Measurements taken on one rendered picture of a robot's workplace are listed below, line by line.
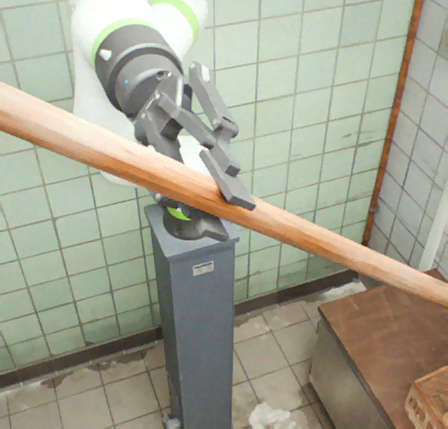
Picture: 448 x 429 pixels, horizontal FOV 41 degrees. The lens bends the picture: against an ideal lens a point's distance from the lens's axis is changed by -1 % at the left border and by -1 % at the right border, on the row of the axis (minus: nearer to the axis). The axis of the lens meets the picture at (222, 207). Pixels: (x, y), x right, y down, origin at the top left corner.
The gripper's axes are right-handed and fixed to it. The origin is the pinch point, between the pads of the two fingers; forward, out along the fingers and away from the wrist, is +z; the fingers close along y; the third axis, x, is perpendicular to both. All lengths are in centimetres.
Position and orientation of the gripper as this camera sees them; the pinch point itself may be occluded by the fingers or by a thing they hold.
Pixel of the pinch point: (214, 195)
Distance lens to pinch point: 52.3
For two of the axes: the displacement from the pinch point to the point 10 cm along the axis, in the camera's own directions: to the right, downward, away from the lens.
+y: -6.0, 7.3, 3.3
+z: 3.8, 6.2, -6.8
